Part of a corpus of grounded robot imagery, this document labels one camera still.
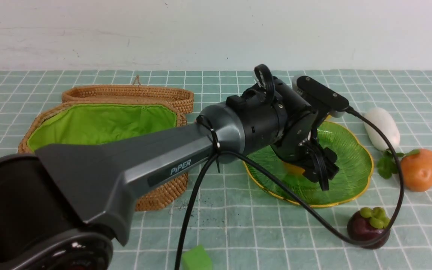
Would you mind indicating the green fabric basket lining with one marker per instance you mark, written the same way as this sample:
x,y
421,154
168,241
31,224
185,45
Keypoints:
x,y
97,123

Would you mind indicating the green foam cube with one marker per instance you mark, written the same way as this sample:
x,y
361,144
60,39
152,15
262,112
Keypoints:
x,y
196,259

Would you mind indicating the dark purple mangosteen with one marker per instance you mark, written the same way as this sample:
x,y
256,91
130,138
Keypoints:
x,y
368,224

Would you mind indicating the green glass leaf plate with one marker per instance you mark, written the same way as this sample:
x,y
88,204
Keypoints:
x,y
355,164

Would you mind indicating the woven rattan basket lid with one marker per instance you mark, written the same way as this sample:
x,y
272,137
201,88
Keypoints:
x,y
180,99

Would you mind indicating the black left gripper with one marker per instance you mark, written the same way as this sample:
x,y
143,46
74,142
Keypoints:
x,y
300,147

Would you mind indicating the orange brown potato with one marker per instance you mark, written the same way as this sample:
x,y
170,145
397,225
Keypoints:
x,y
417,170

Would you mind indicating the orange yellow mango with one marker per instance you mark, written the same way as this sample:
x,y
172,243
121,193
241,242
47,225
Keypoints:
x,y
292,169

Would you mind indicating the white radish with leaves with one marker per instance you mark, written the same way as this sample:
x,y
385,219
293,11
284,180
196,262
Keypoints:
x,y
386,165

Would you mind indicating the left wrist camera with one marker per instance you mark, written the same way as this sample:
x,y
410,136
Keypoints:
x,y
327,102

